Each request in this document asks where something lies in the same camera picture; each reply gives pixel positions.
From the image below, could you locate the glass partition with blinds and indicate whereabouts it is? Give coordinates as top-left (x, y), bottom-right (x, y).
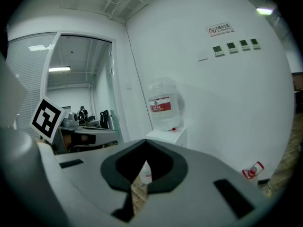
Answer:
top-left (6, 32), bottom-right (57, 137)

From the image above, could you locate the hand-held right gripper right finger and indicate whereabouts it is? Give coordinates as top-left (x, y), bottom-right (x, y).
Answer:
top-left (134, 139), bottom-right (268, 227)

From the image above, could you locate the white wall sign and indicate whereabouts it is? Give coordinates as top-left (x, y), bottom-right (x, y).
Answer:
top-left (205, 22), bottom-right (235, 37)

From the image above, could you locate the clear water jug red handle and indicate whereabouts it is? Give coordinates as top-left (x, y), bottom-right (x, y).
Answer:
top-left (139, 162), bottom-right (152, 184)
top-left (241, 161), bottom-right (265, 180)

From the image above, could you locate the black backpack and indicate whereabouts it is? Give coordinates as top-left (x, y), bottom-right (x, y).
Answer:
top-left (99, 110), bottom-right (112, 129)

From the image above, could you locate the white wall panel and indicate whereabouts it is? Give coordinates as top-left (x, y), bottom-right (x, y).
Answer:
top-left (197, 50), bottom-right (209, 62)

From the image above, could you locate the white water dispenser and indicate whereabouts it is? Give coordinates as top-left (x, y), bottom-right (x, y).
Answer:
top-left (146, 128), bottom-right (187, 148)

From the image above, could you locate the ceiling light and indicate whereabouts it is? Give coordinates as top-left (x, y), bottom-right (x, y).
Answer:
top-left (256, 7), bottom-right (275, 16)

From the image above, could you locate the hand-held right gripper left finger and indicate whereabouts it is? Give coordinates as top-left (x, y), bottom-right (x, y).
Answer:
top-left (37, 139), bottom-right (147, 227)

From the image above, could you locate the white door frame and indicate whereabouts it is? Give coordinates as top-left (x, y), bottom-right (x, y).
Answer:
top-left (41, 31), bottom-right (118, 104)

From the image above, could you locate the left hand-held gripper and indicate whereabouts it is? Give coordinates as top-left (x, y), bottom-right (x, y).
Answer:
top-left (30, 97), bottom-right (120, 155)

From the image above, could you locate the inverted clear water jug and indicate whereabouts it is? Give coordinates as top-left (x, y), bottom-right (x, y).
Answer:
top-left (148, 77), bottom-right (185, 132)

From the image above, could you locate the frosted glass door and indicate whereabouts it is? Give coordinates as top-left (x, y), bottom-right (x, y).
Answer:
top-left (104, 41), bottom-right (124, 143)

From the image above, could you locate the ceiling vent grille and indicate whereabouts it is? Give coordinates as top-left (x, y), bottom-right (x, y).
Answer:
top-left (61, 0), bottom-right (147, 23)

